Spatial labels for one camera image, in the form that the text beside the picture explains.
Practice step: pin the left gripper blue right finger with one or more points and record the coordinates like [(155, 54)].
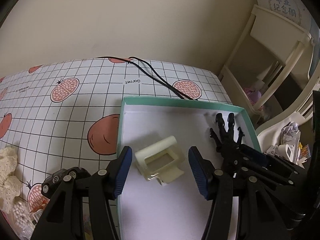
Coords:
[(202, 170)]

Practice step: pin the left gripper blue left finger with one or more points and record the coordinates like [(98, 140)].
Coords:
[(122, 169)]

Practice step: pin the black plastic skeleton hand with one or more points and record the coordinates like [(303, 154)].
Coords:
[(226, 134)]

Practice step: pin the cream plastic hair claw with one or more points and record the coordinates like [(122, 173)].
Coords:
[(161, 161)]

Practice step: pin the teal shallow cardboard box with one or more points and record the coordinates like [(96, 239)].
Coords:
[(147, 209)]

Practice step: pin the black toy car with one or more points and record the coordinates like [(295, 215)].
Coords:
[(51, 183)]

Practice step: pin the cream lace cloth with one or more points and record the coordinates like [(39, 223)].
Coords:
[(10, 186)]

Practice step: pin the bag of cotton swabs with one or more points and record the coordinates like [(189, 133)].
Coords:
[(21, 220)]

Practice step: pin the brown snack packet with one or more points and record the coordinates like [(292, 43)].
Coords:
[(36, 209)]

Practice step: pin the crumpled paper wrappers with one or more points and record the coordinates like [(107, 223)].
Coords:
[(290, 147)]

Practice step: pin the fruit print grid tablecloth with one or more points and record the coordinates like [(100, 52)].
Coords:
[(66, 114)]

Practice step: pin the white bedside shelf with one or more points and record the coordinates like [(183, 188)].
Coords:
[(268, 73)]

